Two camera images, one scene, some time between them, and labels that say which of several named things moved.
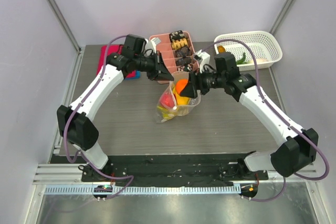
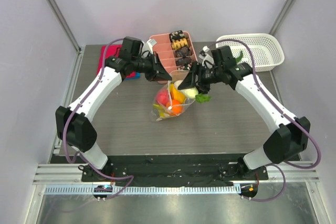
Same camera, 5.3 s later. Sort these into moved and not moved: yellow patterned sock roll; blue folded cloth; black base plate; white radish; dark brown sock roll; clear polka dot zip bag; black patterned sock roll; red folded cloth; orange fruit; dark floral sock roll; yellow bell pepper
Moved: white radish; clear polka dot zip bag; yellow bell pepper; orange fruit
Not moved: black base plate; dark floral sock roll; black patterned sock roll; dark brown sock roll; red folded cloth; yellow patterned sock roll; blue folded cloth
